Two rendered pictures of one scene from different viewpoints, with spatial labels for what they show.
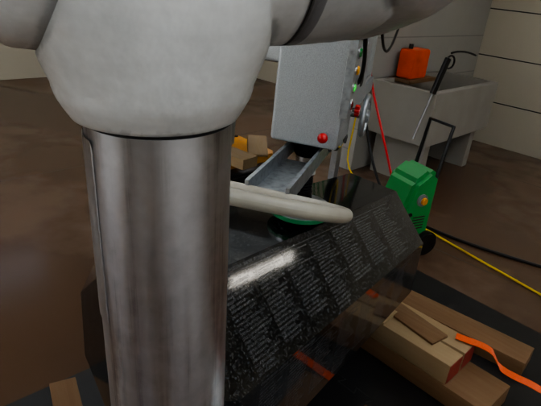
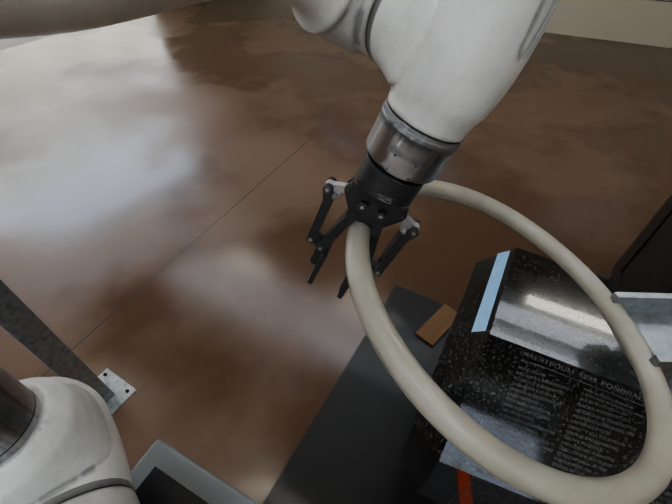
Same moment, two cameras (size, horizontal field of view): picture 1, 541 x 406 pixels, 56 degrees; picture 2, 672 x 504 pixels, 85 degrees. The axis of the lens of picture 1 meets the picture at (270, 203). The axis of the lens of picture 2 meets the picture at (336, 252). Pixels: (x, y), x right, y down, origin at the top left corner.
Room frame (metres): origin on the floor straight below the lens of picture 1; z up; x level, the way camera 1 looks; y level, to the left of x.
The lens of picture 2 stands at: (0.69, -0.18, 1.58)
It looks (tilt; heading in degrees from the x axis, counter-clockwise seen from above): 45 degrees down; 76
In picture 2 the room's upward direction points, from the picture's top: straight up
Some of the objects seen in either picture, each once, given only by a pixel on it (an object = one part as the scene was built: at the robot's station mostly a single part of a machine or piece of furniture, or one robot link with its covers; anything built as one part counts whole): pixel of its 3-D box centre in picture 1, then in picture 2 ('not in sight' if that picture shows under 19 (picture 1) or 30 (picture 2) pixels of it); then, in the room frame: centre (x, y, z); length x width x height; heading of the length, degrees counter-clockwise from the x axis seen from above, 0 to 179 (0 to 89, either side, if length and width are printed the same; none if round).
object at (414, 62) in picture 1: (415, 62); not in sight; (4.88, -1.20, 1.00); 0.50 x 0.22 x 0.33; 139
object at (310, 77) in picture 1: (323, 74); not in sight; (1.72, -0.13, 1.32); 0.36 x 0.22 x 0.45; 165
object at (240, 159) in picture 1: (234, 156); not in sight; (2.26, 0.19, 0.81); 0.20 x 0.10 x 0.05; 53
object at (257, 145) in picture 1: (257, 145); not in sight; (2.48, 0.10, 0.80); 0.20 x 0.10 x 0.05; 7
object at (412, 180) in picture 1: (410, 187); not in sight; (3.10, -0.89, 0.43); 0.35 x 0.35 x 0.87; 30
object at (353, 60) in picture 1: (352, 69); not in sight; (1.54, -0.20, 1.37); 0.08 x 0.03 x 0.28; 165
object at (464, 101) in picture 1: (428, 125); not in sight; (4.83, -1.44, 0.43); 1.30 x 0.62 x 0.86; 139
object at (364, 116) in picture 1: (354, 113); not in sight; (1.72, -0.25, 1.20); 0.15 x 0.10 x 0.15; 165
